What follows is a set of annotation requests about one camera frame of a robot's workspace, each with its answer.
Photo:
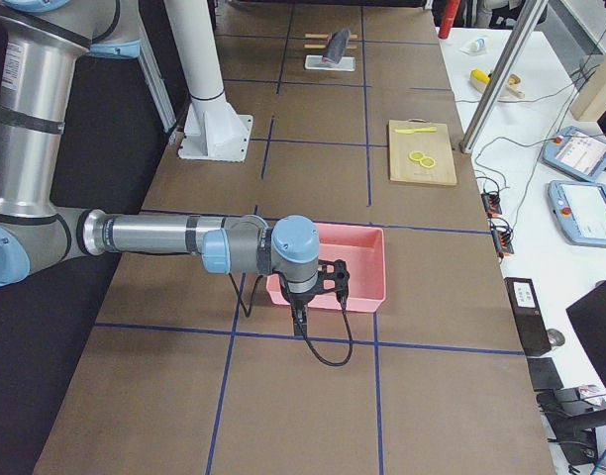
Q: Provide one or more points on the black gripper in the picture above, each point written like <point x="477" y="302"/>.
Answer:
<point x="298" y="300"/>

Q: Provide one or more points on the grey pink cleaning cloth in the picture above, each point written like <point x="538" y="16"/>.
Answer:
<point x="336" y="49"/>

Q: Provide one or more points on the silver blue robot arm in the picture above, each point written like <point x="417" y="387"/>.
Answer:
<point x="45" y="39"/>

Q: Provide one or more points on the pink plastic bin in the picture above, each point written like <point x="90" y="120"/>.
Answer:
<point x="362" y="249"/>

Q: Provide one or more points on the lemon slice one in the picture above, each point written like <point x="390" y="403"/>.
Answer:
<point x="416" y="156"/>

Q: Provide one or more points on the lemon slice two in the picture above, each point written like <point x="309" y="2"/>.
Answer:
<point x="427" y="162"/>

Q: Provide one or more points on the bamboo cutting board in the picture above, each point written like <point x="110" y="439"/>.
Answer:
<point x="436" y="145"/>

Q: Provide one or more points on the black orange adapter two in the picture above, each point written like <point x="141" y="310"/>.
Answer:
<point x="502" y="236"/>

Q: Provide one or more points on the black orange adapter one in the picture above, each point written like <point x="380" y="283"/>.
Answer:
<point x="491" y="203"/>

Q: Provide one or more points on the yellow plastic knife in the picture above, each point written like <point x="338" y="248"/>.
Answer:
<point x="412" y="131"/>

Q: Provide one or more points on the black power box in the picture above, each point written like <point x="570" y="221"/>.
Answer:
<point x="527" y="316"/>

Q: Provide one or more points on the white towel rack base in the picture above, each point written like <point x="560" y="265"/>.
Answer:
<point x="319" y="63"/>

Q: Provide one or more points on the wooden rack bar near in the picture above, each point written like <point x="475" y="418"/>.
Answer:
<point x="324" y="46"/>

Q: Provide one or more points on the wooden rack bar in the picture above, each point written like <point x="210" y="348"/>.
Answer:
<point x="325" y="36"/>
<point x="324" y="46"/>

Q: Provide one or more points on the wooden rack bar far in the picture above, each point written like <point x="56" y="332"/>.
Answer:
<point x="325" y="36"/>

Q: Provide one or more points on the yellow toy corn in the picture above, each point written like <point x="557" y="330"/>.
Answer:
<point x="480" y="76"/>

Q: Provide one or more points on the black monitor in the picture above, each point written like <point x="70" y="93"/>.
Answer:
<point x="588" y="320"/>

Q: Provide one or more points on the blue teach pendant near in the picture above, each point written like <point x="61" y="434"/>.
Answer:
<point x="579" y="209"/>

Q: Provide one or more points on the blue teach pendant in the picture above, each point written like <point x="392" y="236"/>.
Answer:
<point x="576" y="154"/>
<point x="579" y="209"/>

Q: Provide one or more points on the blue teach pendant far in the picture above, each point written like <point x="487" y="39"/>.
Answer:
<point x="576" y="154"/>

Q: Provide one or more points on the white blue tube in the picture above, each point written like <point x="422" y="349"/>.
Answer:
<point x="476" y="47"/>

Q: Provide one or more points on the red cylinder bottle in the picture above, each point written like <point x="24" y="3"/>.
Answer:
<point x="448" y="18"/>

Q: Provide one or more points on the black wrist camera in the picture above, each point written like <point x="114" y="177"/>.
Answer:
<point x="333" y="277"/>

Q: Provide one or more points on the aluminium frame post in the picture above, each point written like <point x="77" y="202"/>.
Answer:
<point x="528" y="20"/>

